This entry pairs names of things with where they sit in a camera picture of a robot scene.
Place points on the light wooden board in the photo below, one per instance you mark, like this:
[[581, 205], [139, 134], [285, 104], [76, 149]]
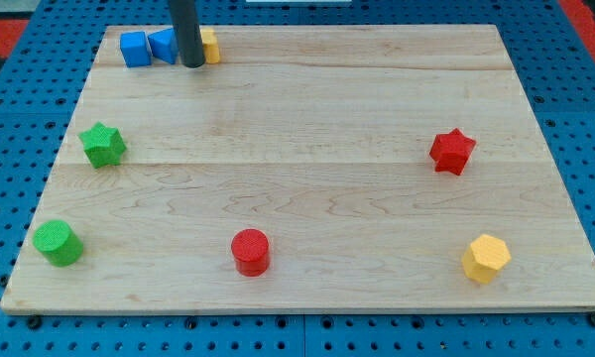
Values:
[[318, 136]]

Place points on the red star block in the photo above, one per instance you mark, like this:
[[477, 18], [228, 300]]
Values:
[[451, 151]]

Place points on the green star block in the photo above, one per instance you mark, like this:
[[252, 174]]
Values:
[[103, 145]]

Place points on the red cylinder block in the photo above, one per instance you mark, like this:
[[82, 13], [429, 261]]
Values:
[[250, 249]]

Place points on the yellow block behind rod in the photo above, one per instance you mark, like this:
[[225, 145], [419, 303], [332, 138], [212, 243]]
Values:
[[210, 46]]

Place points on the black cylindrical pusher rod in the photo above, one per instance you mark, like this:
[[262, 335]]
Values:
[[186, 26]]

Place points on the blue triangle block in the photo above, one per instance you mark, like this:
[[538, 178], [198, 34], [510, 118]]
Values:
[[164, 45]]

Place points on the yellow hexagon block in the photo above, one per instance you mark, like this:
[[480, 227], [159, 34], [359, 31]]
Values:
[[484, 258]]

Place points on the blue cube block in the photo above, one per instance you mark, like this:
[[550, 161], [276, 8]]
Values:
[[134, 49]]

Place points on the green cylinder block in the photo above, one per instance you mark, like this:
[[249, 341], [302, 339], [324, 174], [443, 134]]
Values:
[[58, 243]]

